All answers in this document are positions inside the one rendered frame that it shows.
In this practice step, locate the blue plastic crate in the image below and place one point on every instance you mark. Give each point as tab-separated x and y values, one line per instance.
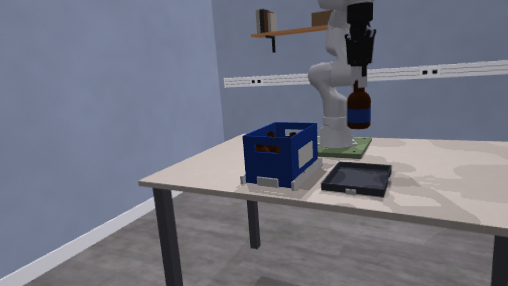
295	155

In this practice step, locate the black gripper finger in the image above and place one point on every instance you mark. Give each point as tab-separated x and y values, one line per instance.
365	57
352	52

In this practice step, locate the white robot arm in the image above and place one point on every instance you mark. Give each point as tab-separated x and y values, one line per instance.
324	76

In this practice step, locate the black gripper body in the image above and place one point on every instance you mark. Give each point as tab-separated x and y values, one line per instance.
359	15

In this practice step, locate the brown glass bottle with blue label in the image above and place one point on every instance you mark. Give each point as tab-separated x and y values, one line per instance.
358	108

